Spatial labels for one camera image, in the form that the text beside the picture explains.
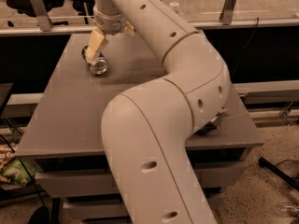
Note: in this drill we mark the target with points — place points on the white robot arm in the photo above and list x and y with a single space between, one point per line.
144 129

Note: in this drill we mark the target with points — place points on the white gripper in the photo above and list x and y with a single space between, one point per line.
109 23

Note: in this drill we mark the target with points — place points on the blue chip bag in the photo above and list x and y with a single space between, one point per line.
210 126

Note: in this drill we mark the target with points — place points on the grey drawer cabinet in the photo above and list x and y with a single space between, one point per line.
64 142

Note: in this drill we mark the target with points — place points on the right metal bracket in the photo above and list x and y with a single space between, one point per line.
227 13

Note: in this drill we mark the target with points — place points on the left metal bracket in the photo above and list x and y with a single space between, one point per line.
41 15

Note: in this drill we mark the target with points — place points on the clear plastic water bottle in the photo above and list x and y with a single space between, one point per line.
175 6

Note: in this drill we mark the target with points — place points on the green snack bag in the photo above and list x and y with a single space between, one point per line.
19 171

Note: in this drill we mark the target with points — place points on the black stand leg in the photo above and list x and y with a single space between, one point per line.
264 163

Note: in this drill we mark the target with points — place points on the grey metal rail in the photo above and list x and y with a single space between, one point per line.
201 25

